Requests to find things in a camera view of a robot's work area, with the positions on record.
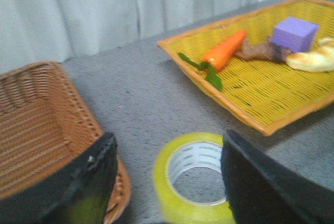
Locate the orange toy carrot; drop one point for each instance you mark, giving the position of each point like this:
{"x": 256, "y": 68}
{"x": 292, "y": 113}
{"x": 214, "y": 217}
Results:
{"x": 216, "y": 58}

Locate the brown wicker basket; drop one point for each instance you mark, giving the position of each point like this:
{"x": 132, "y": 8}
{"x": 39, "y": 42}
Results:
{"x": 44, "y": 126}

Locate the brown toy meat piece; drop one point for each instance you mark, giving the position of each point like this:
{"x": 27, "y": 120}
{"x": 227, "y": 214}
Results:
{"x": 266, "y": 51}

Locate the purple foam cube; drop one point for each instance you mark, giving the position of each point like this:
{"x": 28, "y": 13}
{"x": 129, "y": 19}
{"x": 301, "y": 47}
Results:
{"x": 294, "y": 34}

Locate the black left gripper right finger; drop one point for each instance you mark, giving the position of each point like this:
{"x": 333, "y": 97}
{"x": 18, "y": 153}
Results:
{"x": 261, "y": 190}

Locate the toy croissant bread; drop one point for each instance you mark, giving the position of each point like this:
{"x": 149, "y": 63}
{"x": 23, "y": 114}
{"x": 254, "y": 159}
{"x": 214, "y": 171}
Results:
{"x": 318, "y": 60}

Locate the yellow-green tape roll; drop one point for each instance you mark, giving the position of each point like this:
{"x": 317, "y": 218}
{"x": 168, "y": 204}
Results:
{"x": 185, "y": 152}

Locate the yellow woven basket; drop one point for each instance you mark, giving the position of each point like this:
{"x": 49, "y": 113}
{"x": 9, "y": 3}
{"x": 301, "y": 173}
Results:
{"x": 264, "y": 95}

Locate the white pleated curtain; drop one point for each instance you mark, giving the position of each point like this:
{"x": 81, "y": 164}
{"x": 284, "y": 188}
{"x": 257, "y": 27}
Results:
{"x": 57, "y": 30}

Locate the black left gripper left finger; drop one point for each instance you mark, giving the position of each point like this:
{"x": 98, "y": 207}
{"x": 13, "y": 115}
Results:
{"x": 77, "y": 193}

